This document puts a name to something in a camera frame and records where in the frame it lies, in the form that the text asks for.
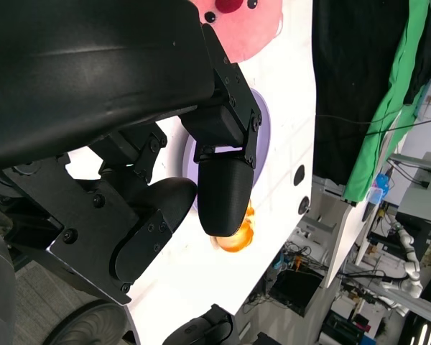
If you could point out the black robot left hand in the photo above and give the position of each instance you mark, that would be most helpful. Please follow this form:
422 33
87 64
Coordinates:
93 90

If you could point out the green cloth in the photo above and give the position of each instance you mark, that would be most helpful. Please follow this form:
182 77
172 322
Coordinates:
398 90

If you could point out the lilac plastic plate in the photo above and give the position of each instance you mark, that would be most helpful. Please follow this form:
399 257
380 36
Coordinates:
264 143

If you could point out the grey background machine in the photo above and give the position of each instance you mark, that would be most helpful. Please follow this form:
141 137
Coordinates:
428 194

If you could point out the black box under table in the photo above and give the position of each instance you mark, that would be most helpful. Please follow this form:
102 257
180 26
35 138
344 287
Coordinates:
297 292

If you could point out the blue plastic item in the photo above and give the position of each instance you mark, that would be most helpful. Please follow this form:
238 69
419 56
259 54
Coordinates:
381 182

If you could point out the black backdrop cloth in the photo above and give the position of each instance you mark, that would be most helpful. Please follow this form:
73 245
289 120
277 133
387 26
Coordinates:
345 72

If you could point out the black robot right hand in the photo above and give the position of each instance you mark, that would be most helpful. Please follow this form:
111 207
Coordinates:
204 328

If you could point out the orange striped bun toy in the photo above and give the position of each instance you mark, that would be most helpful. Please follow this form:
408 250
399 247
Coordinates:
238 241

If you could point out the silver background robot arm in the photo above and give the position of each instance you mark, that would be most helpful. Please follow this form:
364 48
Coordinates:
413 276

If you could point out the pink plush pig doll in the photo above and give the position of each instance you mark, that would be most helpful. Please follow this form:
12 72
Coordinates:
249 34

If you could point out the dark round wheel base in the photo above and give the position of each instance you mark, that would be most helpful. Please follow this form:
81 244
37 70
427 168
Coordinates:
90 327

